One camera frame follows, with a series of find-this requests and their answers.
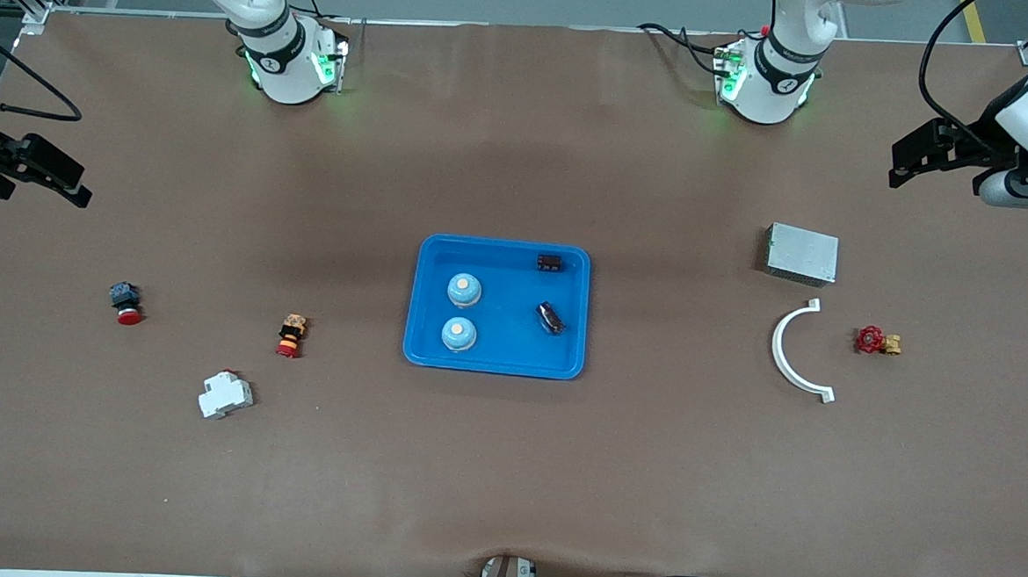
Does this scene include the blue round bell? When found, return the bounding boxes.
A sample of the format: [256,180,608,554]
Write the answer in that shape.
[439,314,479,354]
[445,271,484,311]

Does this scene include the red mushroom button black base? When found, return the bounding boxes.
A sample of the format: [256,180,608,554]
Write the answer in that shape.
[107,280,147,327]

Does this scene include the silver metal box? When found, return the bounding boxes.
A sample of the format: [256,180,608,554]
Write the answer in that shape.
[762,221,841,288]

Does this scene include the red handwheel brass valve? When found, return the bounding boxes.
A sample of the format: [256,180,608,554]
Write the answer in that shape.
[854,324,905,358]

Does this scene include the white circuit breaker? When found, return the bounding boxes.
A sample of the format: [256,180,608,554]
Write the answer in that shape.
[197,368,257,422]

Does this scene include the orange red push button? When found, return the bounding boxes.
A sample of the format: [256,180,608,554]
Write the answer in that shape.
[276,314,309,359]

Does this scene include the blue plastic tray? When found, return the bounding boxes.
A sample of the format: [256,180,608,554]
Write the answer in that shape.
[401,233,593,382]

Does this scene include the brown paper table cover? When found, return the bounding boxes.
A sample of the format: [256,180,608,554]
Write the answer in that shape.
[0,0,1028,577]

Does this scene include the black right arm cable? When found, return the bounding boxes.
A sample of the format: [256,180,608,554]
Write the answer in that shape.
[0,15,87,123]

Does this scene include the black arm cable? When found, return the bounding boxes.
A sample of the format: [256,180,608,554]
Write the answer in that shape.
[916,0,1028,160]
[0,15,87,123]

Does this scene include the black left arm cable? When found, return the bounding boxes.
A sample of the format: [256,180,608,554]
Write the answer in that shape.
[916,0,1028,160]

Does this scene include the white curved plastic bracket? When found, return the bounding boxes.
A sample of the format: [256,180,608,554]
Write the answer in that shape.
[769,296,841,405]

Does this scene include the black left base cable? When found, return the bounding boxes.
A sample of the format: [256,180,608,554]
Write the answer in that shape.
[635,21,731,76]

